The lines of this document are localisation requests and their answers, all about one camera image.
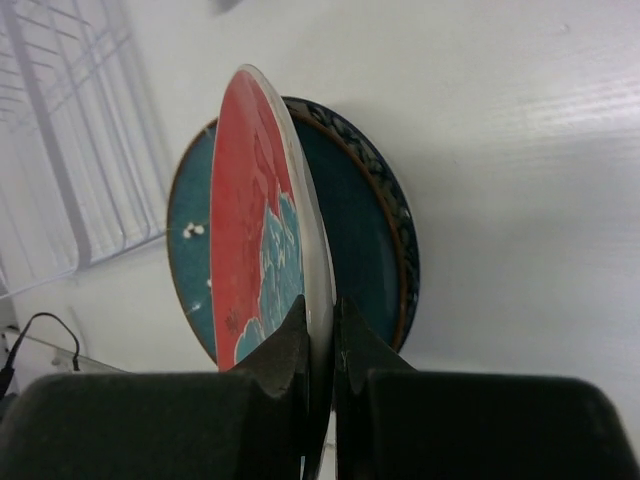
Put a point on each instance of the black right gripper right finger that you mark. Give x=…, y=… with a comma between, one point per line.
x=396, y=422

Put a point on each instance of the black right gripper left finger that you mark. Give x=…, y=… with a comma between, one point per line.
x=251, y=422

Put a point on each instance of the teal blossom plate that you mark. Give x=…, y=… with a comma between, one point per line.
x=188, y=250

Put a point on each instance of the red teal floral plate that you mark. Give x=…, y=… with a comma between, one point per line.
x=267, y=241

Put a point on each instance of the blue white floral plate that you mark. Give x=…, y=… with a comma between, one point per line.
x=400, y=210

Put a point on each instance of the clear wire dish rack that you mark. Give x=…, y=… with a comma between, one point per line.
x=84, y=172

